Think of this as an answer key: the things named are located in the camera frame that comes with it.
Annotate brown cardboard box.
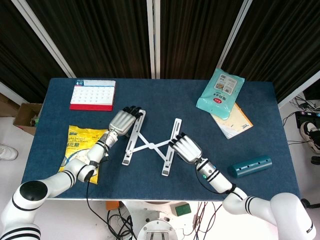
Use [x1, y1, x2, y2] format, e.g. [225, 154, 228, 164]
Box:
[12, 102, 43, 136]

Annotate blue fabric table mat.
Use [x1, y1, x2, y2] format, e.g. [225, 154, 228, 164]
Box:
[17, 77, 301, 202]

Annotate black electronics box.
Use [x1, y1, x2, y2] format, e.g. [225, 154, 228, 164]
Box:
[294, 111, 320, 128]

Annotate black cable with plug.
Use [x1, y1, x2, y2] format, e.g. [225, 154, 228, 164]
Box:
[287, 139, 320, 165]

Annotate teal wet wipes pack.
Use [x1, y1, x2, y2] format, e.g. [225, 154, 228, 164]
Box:
[196, 67, 246, 120]

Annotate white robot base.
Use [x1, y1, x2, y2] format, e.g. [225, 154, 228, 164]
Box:
[136, 199, 181, 240]

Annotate teal cylinder with holes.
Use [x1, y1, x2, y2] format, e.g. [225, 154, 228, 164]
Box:
[227, 154, 272, 179]

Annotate orange white booklet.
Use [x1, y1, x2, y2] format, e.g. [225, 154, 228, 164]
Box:
[211, 102, 254, 140]

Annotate black floor cable bundle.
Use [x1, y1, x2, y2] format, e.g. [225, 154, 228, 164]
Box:
[106, 209, 138, 240]

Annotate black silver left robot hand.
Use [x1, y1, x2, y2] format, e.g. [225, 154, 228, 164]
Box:
[108, 105, 145, 138]

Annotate white shoe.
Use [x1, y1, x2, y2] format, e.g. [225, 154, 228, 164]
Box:
[0, 143, 19, 161]

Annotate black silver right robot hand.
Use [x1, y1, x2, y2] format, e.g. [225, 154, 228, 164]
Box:
[168, 131, 203, 165]

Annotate yellow marshmallow bag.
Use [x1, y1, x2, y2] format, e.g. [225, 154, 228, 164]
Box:
[58, 124, 110, 186]

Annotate white partition post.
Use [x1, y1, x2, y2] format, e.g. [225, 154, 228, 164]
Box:
[9, 0, 77, 79]
[146, 0, 161, 80]
[217, 0, 254, 73]
[276, 71, 320, 108]
[0, 81, 23, 105]

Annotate black and white sneaker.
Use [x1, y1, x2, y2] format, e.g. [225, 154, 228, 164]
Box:
[299, 121, 320, 154]

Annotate red thin wires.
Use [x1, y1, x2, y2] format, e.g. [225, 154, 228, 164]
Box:
[192, 201, 218, 236]

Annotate dark curtain panel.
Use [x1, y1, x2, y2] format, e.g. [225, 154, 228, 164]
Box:
[0, 0, 70, 104]
[223, 0, 320, 103]
[159, 0, 243, 80]
[26, 0, 152, 80]

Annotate red desk calendar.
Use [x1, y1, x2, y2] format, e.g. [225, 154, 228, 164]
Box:
[69, 77, 117, 112]

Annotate white folding laptop stand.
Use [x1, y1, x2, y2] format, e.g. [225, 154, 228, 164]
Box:
[121, 109, 183, 177]

